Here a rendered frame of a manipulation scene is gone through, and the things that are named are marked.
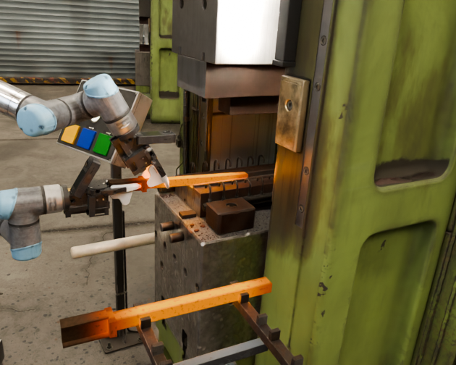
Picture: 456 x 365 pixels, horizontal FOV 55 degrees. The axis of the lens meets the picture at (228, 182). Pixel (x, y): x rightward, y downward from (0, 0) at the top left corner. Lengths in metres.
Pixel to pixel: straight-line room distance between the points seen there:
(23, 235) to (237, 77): 0.69
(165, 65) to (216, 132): 4.62
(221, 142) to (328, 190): 0.63
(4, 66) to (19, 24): 0.80
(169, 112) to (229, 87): 4.97
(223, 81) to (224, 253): 0.47
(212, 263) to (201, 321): 0.19
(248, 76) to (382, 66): 0.41
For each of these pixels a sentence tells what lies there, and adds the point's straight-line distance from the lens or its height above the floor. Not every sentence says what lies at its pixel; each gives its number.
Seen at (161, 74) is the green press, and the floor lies 0.65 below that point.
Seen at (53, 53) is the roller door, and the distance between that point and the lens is 9.16.
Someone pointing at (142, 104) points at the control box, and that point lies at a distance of 1.69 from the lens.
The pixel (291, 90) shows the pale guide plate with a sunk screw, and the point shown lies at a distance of 1.07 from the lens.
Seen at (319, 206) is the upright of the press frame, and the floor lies 1.08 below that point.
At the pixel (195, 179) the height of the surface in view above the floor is 1.01.
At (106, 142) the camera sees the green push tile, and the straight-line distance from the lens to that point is 1.68.
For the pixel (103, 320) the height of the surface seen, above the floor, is 0.95.
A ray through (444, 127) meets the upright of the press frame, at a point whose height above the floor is 1.25.
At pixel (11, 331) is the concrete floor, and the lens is 2.46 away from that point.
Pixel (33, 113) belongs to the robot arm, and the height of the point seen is 1.25.
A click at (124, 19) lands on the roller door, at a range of 9.14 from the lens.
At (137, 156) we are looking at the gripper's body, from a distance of 1.22.
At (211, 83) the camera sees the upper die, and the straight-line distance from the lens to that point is 1.21.
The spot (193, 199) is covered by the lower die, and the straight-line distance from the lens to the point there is 1.34.
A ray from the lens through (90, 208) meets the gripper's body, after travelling 1.24.
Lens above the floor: 1.49
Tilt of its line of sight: 21 degrees down
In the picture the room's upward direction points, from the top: 4 degrees clockwise
